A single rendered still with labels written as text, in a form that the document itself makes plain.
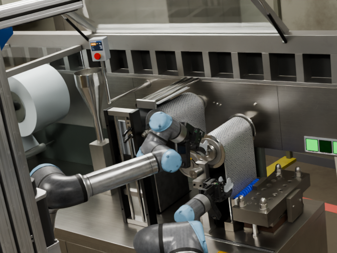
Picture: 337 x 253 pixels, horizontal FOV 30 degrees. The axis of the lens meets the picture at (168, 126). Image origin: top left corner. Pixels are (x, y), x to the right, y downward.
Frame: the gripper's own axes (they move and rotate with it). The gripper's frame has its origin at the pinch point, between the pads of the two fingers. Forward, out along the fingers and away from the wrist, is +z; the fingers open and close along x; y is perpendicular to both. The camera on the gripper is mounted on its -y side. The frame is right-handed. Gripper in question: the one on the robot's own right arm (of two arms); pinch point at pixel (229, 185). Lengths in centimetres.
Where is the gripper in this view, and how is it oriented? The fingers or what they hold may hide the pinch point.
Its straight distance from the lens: 262.5
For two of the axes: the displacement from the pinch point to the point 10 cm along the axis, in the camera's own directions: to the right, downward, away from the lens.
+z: 5.8, -3.4, 7.4
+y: -1.4, -9.4, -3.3
